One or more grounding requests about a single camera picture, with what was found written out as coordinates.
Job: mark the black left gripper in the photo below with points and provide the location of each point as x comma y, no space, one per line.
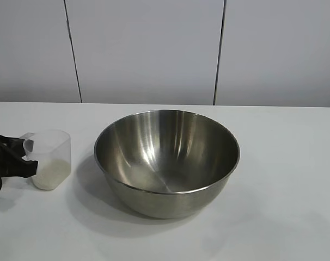
3,157

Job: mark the translucent plastic measuring cup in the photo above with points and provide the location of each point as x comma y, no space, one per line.
58,146

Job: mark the white uncooked rice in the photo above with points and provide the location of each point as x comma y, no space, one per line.
53,174

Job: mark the stainless steel mixing bowl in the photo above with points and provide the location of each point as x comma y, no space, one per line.
167,195

